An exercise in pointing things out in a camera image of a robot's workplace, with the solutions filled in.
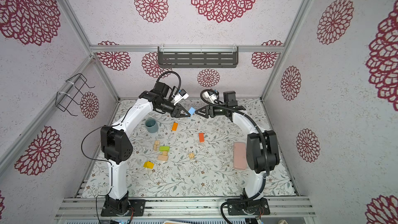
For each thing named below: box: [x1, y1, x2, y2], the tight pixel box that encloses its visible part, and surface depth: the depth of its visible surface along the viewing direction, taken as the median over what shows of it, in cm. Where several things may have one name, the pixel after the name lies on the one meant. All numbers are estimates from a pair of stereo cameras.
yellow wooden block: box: [143, 160, 155, 170], surface depth 89 cm
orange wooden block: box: [172, 122, 179, 132], surface depth 108 cm
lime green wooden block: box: [159, 146, 170, 152], surface depth 97 cm
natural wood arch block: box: [157, 150, 169, 162], surface depth 92 cm
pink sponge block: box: [233, 142, 247, 170], surface depth 94 cm
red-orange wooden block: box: [198, 132, 205, 143], surface depth 102 cm
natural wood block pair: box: [153, 140, 161, 152], surface depth 96 cm
